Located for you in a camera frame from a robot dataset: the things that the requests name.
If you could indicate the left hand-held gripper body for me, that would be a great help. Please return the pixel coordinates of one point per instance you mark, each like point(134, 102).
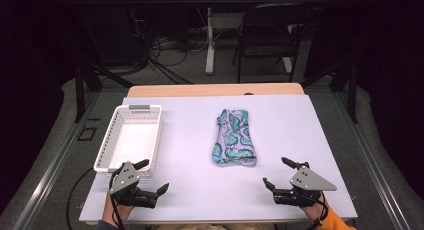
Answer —
point(128, 181)

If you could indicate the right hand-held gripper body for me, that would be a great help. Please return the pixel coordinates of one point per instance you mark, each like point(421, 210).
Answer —
point(308, 181)

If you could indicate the white perforated plastic basket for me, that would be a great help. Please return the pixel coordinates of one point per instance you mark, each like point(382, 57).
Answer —
point(131, 140)

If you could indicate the purple teal patterned cloth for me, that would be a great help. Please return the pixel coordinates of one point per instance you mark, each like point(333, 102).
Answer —
point(234, 138)

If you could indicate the person's right hand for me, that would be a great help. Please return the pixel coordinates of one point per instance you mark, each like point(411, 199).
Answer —
point(315, 210)

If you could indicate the person's left hand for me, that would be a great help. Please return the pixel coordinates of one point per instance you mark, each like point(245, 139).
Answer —
point(116, 211)

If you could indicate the white table cover sheet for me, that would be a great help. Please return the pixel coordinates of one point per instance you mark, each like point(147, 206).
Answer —
point(216, 190)

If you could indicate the black metal stand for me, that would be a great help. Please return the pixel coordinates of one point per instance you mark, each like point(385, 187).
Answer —
point(350, 86)
point(81, 90)

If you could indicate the white desk leg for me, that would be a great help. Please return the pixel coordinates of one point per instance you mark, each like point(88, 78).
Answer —
point(286, 65)
point(210, 43)

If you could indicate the black folding chair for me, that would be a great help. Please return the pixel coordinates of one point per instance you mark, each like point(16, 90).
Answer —
point(266, 40)

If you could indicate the aluminium floor rail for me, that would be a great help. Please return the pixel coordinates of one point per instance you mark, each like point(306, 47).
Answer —
point(50, 170)
point(373, 170)

